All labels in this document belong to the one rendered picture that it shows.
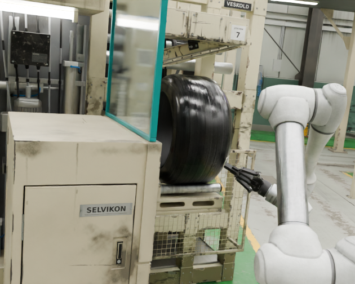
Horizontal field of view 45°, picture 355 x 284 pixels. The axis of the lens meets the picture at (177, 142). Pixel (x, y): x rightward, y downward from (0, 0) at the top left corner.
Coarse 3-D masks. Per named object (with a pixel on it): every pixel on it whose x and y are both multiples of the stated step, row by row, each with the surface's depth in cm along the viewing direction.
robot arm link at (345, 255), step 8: (344, 240) 134; (352, 240) 133; (328, 248) 137; (336, 248) 135; (344, 248) 131; (352, 248) 130; (336, 256) 131; (344, 256) 131; (352, 256) 129; (336, 264) 129; (344, 264) 129; (352, 264) 128; (336, 272) 128; (344, 272) 128; (352, 272) 128; (336, 280) 128; (344, 280) 128; (352, 280) 128
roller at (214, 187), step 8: (168, 184) 209; (176, 184) 210; (184, 184) 212; (192, 184) 213; (200, 184) 215; (208, 184) 217; (216, 184) 218; (168, 192) 208; (176, 192) 210; (184, 192) 211; (192, 192) 213; (200, 192) 215; (208, 192) 217
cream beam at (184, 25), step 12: (168, 12) 225; (180, 12) 227; (192, 12) 230; (204, 12) 233; (168, 24) 226; (180, 24) 229; (192, 24) 231; (204, 24) 234; (216, 24) 236; (228, 24) 240; (240, 24) 242; (168, 36) 232; (180, 36) 230; (192, 36) 232; (204, 36) 235; (216, 36) 238; (228, 36) 241
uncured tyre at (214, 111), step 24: (168, 96) 204; (192, 96) 197; (216, 96) 203; (168, 120) 246; (192, 120) 194; (216, 120) 198; (168, 144) 246; (192, 144) 194; (216, 144) 199; (168, 168) 204; (192, 168) 201; (216, 168) 206
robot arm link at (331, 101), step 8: (320, 88) 162; (328, 88) 157; (336, 88) 157; (344, 88) 158; (320, 96) 158; (328, 96) 156; (336, 96) 156; (344, 96) 156; (320, 104) 157; (328, 104) 157; (336, 104) 157; (344, 104) 158; (320, 112) 158; (328, 112) 158; (336, 112) 158; (344, 112) 161; (312, 120) 160; (320, 120) 160; (328, 120) 161; (336, 120) 161; (320, 128) 165; (328, 128) 164; (336, 128) 166
